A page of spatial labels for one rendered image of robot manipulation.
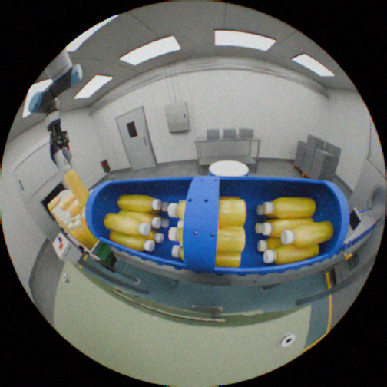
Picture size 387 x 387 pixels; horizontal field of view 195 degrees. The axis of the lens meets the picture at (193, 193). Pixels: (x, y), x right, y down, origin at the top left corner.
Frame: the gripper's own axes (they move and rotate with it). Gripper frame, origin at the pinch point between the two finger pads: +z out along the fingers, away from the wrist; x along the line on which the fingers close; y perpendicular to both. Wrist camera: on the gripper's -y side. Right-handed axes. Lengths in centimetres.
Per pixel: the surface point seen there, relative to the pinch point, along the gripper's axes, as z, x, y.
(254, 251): 39, -1, 74
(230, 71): -138, 342, 114
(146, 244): 30.3, -6.2, 36.1
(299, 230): 22, -4, 82
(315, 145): 37, 228, 317
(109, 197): 20.7, 5.8, 13.2
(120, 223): 23.0, -4.1, 27.4
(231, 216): 19, -2, 62
